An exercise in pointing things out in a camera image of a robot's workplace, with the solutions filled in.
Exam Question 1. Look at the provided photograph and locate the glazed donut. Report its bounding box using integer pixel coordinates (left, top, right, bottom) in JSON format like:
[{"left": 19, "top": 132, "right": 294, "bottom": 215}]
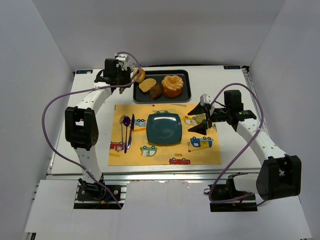
[{"left": 132, "top": 68, "right": 146, "bottom": 83}]

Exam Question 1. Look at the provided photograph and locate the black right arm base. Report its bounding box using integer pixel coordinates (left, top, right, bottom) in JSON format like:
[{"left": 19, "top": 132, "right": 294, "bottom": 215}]
[{"left": 209, "top": 184, "right": 258, "bottom": 213}]

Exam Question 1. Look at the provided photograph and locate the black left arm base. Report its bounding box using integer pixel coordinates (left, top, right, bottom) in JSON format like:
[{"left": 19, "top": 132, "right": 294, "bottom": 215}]
[{"left": 73, "top": 178, "right": 121, "bottom": 210}]

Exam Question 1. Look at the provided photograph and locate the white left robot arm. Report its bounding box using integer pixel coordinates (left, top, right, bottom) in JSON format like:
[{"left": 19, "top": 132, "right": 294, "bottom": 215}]
[{"left": 64, "top": 53, "right": 132, "bottom": 185}]

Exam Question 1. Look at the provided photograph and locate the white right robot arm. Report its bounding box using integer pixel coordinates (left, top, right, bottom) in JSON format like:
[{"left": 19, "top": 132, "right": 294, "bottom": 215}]
[{"left": 188, "top": 90, "right": 302, "bottom": 204}]

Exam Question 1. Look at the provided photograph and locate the bread slice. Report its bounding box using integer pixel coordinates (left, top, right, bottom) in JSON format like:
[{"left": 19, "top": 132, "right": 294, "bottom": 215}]
[{"left": 138, "top": 78, "right": 157, "bottom": 93}]

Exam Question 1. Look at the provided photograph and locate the pale green mug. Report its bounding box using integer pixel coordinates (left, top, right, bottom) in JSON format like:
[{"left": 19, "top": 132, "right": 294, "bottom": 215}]
[{"left": 195, "top": 113, "right": 206, "bottom": 124}]

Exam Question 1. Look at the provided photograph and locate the orange bundt cake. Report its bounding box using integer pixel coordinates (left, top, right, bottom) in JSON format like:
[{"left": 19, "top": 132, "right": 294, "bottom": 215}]
[{"left": 161, "top": 75, "right": 184, "bottom": 99}]

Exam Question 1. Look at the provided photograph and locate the dark teal square plate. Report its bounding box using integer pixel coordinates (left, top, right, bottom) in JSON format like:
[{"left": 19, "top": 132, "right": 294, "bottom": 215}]
[{"left": 146, "top": 113, "right": 182, "bottom": 145}]

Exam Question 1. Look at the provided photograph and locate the gold spoon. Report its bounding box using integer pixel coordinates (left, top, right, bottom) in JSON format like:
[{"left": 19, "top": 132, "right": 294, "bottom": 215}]
[{"left": 119, "top": 115, "right": 126, "bottom": 143}]

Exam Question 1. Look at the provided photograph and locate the brown chocolate croissant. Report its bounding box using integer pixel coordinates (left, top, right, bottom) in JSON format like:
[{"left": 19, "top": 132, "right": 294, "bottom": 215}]
[{"left": 149, "top": 84, "right": 162, "bottom": 100}]

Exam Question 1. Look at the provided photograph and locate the iridescent purple knife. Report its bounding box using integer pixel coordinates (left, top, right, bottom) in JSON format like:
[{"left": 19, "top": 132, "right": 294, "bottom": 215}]
[{"left": 126, "top": 114, "right": 135, "bottom": 150}]

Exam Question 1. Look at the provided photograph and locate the iridescent purple spoon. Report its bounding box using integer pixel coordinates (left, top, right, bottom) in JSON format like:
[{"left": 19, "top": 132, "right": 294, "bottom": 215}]
[{"left": 122, "top": 116, "right": 131, "bottom": 154}]

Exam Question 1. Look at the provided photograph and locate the yellow cartoon placemat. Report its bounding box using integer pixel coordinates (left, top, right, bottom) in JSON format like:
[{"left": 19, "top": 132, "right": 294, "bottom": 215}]
[{"left": 108, "top": 103, "right": 222, "bottom": 166}]

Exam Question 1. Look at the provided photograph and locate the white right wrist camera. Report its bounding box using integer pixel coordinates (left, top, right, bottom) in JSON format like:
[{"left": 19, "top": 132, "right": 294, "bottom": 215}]
[{"left": 200, "top": 94, "right": 214, "bottom": 107}]

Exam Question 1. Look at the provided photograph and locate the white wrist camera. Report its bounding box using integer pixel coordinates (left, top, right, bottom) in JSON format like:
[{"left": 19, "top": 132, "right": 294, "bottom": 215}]
[
  {"left": 200, "top": 94, "right": 214, "bottom": 107},
  {"left": 115, "top": 54, "right": 129, "bottom": 71}
]

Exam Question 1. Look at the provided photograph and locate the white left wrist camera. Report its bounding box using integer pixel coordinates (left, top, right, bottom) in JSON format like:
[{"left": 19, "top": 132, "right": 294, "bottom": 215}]
[{"left": 115, "top": 54, "right": 129, "bottom": 71}]

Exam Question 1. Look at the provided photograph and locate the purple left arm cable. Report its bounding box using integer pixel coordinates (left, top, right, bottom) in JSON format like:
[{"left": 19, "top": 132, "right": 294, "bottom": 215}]
[{"left": 41, "top": 51, "right": 142, "bottom": 210}]

